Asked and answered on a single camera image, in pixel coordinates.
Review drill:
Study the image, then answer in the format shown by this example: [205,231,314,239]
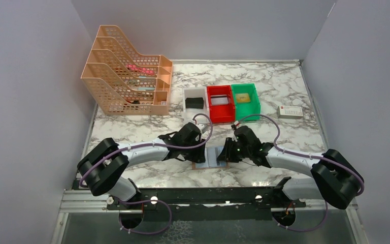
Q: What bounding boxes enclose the white box with red label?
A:
[277,105,304,119]

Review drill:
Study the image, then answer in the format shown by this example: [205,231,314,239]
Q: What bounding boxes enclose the pink items in organizer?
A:
[126,65,155,76]

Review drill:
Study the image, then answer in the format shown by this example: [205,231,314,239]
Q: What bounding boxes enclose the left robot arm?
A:
[77,122,207,209]

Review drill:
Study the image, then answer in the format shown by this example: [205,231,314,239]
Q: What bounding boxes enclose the green plastic bin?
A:
[231,83,261,120]

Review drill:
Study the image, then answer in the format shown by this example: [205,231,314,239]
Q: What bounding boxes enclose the red plastic bin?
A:
[207,85,235,124]

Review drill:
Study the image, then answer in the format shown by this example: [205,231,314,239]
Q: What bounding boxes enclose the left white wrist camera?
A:
[196,124,208,134]

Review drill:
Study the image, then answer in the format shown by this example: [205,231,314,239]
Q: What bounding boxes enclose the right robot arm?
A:
[217,126,363,209]

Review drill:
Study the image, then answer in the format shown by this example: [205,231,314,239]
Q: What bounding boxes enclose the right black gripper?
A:
[217,137,251,163]

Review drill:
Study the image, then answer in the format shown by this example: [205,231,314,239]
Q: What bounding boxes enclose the light blue credit card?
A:
[196,147,228,168]

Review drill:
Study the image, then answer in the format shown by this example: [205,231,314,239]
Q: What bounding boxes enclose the peach plastic file organizer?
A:
[81,25,173,115]

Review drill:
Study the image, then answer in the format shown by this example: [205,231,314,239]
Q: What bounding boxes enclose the black credit card from holder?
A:
[185,97,205,109]

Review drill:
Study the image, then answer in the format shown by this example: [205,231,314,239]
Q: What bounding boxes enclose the black mounting rail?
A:
[107,186,306,222]

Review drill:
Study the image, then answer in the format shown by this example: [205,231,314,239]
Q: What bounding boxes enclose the red black stamp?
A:
[127,100,141,104]

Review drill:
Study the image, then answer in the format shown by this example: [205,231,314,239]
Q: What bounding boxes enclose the white plastic bin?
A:
[181,86,210,123]

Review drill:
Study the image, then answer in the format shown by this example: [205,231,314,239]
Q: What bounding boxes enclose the aluminium frame rail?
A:
[59,190,359,214]

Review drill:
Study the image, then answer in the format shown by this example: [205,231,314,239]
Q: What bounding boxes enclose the gold card in green bin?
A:
[235,93,251,104]

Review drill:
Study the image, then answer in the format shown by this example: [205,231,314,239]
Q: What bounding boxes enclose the white card in red bin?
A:
[211,96,229,106]

